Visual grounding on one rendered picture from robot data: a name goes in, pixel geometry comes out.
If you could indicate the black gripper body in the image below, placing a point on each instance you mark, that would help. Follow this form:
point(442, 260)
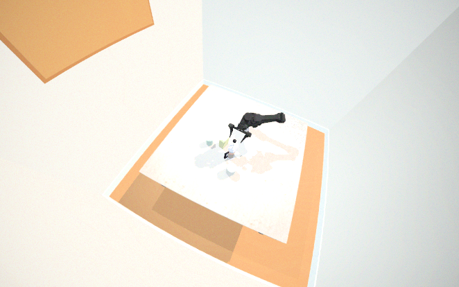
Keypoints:
point(247, 133)

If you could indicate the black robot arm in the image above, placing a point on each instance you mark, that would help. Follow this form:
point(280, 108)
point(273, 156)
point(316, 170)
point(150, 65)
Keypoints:
point(253, 119)

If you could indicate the glass french press with black handle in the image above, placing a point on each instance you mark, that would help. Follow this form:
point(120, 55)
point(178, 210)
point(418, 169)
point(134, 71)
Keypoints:
point(230, 154)

